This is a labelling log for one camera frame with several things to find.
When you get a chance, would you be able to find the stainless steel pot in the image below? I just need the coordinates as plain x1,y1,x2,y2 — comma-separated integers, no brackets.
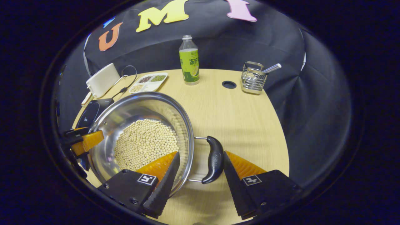
88,92,224,197

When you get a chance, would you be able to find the white toaster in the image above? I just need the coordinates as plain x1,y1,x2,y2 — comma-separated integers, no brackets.
82,63,121,107

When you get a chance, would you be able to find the metal wire utensil holder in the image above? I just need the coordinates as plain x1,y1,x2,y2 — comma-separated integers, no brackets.
241,61,268,95

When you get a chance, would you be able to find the green label drink bottle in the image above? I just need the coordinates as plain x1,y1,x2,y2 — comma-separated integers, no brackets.
179,35,200,85

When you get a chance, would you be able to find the pile of soybeans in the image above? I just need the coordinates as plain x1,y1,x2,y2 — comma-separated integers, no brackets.
114,119,179,172

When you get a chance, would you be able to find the black power cable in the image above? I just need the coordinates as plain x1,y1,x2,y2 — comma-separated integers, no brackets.
112,65,138,99

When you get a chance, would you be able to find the white divided bean tray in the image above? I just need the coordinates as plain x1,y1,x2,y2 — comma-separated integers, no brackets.
129,72,168,93

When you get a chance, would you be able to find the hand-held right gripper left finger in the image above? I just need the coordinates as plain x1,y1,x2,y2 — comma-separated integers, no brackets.
97,152,181,219

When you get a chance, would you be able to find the black induction cooktop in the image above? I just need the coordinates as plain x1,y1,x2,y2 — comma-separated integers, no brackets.
76,98,114,128

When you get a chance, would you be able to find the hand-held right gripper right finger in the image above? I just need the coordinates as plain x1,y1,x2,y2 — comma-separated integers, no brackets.
223,151,303,220

